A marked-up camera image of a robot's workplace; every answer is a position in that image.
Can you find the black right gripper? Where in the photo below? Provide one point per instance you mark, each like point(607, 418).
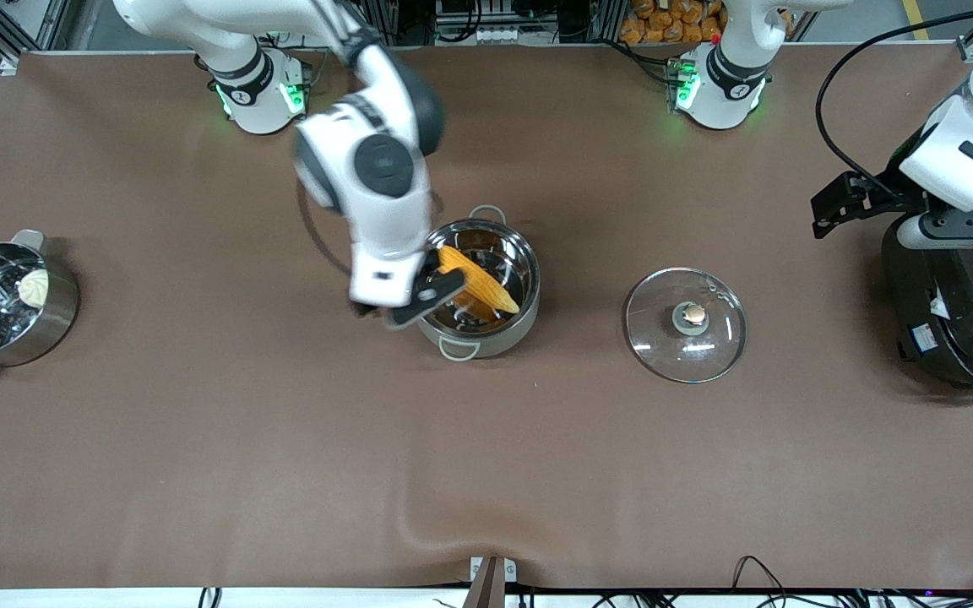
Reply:
point(431, 261)

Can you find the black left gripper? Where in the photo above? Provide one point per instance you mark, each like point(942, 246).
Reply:
point(894, 199)

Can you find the yellow corn cob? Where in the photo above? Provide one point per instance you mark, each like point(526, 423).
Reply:
point(482, 287)

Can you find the glass pot lid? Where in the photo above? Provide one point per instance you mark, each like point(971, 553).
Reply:
point(664, 338)

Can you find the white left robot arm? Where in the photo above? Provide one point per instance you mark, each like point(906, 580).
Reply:
point(727, 93)

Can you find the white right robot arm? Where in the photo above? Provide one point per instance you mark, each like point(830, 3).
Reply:
point(377, 228)

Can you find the steel cooking pot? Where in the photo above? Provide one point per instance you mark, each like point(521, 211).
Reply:
point(503, 338)

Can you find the steel steamer pot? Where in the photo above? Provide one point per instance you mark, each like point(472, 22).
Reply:
point(56, 329)

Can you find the black rice cooker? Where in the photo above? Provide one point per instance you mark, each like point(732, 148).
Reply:
point(968, 321)

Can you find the brown table mat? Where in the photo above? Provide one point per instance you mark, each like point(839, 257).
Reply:
point(537, 473)

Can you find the white socket strip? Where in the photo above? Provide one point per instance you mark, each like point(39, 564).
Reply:
point(499, 35)

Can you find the pile of orange snacks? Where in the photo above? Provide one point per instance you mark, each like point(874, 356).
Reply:
point(664, 25)

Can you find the white steamed bun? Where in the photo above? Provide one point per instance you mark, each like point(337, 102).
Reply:
point(33, 289)

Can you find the metal camera post bracket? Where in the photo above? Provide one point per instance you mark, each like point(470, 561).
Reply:
point(493, 583)

